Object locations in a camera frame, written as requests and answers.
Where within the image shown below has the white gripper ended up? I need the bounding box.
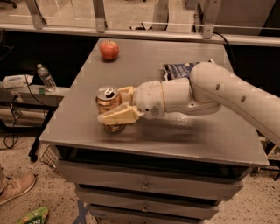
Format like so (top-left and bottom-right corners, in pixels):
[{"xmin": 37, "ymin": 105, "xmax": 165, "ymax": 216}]
[{"xmin": 97, "ymin": 80, "xmax": 165, "ymax": 125}]

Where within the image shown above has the orange soda can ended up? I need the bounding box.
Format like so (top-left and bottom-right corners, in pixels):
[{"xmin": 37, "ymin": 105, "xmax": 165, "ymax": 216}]
[{"xmin": 95, "ymin": 85, "xmax": 125, "ymax": 134}]

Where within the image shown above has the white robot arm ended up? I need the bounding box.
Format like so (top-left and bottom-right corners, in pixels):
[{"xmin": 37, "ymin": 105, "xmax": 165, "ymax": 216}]
[{"xmin": 97, "ymin": 62, "xmax": 280, "ymax": 145}]

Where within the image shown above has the red apple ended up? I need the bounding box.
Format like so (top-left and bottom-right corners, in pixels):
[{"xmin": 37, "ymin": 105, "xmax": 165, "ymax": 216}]
[{"xmin": 100, "ymin": 40, "xmax": 119, "ymax": 60}]

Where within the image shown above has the blue chip bag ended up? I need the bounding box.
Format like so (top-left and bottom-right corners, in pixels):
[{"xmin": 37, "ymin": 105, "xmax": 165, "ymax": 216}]
[{"xmin": 161, "ymin": 59, "xmax": 217, "ymax": 82}]

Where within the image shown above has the clear plastic water bottle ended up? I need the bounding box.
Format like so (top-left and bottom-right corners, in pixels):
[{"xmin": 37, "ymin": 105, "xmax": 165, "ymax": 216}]
[{"xmin": 37, "ymin": 64, "xmax": 57, "ymax": 92}]

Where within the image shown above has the grey drawer cabinet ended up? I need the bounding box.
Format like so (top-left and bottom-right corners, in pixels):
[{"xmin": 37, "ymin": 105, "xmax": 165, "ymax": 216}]
[{"xmin": 41, "ymin": 39, "xmax": 268, "ymax": 224}]

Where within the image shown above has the low grey side bench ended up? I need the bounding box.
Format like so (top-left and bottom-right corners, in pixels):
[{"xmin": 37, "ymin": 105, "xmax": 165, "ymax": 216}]
[{"xmin": 0, "ymin": 84, "xmax": 70, "ymax": 162}]

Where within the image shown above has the white wipes packet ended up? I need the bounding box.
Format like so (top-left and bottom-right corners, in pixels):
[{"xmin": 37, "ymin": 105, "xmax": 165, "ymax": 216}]
[{"xmin": 2, "ymin": 74, "xmax": 33, "ymax": 89}]

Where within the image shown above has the tan sneaker shoe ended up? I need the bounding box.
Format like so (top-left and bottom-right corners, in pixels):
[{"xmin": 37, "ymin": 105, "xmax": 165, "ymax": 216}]
[{"xmin": 0, "ymin": 173, "xmax": 36, "ymax": 205}]

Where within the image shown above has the green snack package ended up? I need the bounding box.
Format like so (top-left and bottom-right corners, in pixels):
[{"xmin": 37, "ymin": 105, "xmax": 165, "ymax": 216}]
[{"xmin": 16, "ymin": 206, "xmax": 49, "ymax": 224}]

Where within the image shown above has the wire mesh basket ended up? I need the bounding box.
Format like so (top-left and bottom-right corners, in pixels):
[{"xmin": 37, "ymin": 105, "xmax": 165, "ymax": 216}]
[{"xmin": 40, "ymin": 146, "xmax": 58, "ymax": 170}]

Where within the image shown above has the black power cable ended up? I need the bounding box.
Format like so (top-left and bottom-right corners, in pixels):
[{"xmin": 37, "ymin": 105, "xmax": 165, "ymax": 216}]
[{"xmin": 3, "ymin": 73, "xmax": 47, "ymax": 151}]

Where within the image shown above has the metal window railing frame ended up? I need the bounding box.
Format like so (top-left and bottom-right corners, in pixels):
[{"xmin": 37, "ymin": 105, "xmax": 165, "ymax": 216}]
[{"xmin": 0, "ymin": 0, "xmax": 280, "ymax": 47}]

